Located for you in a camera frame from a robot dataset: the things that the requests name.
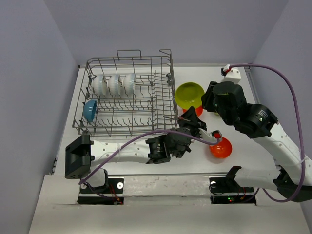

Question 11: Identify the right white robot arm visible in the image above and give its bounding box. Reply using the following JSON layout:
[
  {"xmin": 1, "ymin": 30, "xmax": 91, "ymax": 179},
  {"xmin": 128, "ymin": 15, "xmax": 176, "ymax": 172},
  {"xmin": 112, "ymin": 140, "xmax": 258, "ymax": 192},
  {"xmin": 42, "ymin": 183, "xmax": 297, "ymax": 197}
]
[{"xmin": 201, "ymin": 81, "xmax": 312, "ymax": 202}]

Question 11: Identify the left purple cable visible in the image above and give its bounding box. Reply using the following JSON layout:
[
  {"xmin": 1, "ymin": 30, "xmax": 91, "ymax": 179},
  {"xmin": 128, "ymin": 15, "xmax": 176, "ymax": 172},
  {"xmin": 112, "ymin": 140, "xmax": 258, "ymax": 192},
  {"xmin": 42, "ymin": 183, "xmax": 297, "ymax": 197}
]
[{"xmin": 78, "ymin": 130, "xmax": 223, "ymax": 186}]

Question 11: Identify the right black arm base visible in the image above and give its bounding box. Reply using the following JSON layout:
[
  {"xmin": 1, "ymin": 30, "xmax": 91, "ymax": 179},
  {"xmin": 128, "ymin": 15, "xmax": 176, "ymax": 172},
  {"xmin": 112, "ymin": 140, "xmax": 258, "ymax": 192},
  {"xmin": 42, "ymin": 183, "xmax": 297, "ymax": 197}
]
[{"xmin": 209, "ymin": 166, "xmax": 256, "ymax": 205}]

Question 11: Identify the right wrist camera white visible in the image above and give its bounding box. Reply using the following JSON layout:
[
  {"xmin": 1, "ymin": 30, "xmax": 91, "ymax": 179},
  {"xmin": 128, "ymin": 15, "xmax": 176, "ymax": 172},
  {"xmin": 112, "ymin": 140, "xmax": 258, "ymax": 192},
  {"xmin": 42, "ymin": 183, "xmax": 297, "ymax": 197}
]
[{"xmin": 221, "ymin": 64, "xmax": 241, "ymax": 84}]

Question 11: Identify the grey wire dish rack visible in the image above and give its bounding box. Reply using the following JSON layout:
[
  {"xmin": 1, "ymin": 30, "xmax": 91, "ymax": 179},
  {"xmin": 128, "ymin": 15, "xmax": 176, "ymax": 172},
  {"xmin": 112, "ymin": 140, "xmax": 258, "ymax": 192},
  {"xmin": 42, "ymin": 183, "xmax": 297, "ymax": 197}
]
[{"xmin": 71, "ymin": 49, "xmax": 178, "ymax": 137}]

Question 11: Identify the blue bowl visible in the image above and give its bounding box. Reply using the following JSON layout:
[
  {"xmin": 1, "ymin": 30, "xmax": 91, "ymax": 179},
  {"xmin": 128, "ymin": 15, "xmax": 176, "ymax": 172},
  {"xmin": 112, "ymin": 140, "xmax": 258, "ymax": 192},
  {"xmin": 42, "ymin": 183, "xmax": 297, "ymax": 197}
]
[{"xmin": 82, "ymin": 100, "xmax": 97, "ymax": 122}]

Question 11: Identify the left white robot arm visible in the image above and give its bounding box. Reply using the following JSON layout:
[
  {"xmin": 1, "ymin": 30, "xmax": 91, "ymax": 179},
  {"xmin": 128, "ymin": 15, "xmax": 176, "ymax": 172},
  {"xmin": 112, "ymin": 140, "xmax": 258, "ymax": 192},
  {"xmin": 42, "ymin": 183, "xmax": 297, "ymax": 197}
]
[{"xmin": 64, "ymin": 107, "xmax": 207, "ymax": 193}]

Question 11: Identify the orange bowl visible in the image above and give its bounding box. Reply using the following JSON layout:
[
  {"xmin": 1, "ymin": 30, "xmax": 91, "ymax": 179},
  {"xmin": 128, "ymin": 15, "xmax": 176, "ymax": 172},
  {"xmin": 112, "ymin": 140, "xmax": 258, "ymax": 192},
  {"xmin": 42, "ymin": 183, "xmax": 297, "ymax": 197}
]
[
  {"xmin": 209, "ymin": 137, "xmax": 233, "ymax": 158},
  {"xmin": 182, "ymin": 106, "xmax": 203, "ymax": 117}
]

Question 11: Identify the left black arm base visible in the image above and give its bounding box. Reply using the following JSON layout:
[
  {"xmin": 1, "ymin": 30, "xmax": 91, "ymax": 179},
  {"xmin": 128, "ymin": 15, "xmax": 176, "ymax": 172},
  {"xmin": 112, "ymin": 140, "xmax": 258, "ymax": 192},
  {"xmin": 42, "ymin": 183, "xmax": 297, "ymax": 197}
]
[{"xmin": 77, "ymin": 176, "xmax": 124, "ymax": 205}]

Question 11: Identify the lime green bowl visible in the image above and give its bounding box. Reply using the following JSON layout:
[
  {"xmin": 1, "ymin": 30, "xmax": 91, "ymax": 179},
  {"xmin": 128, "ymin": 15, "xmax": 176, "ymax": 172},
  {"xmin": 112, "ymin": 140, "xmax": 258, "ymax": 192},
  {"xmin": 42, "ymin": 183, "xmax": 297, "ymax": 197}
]
[{"xmin": 175, "ymin": 82, "xmax": 205, "ymax": 110}]

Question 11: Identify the orange bowl right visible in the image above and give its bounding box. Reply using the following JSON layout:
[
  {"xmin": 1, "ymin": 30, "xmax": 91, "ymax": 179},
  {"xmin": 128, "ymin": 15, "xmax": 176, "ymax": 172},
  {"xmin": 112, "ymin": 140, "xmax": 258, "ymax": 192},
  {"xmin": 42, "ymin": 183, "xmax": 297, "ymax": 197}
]
[{"xmin": 209, "ymin": 137, "xmax": 233, "ymax": 158}]

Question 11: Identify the orange bowl left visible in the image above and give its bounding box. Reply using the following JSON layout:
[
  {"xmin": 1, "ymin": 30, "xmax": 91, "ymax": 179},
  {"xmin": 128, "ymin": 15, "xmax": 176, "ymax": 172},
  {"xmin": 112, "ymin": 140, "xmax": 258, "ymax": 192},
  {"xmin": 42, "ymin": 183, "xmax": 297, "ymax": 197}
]
[{"xmin": 182, "ymin": 106, "xmax": 203, "ymax": 117}]

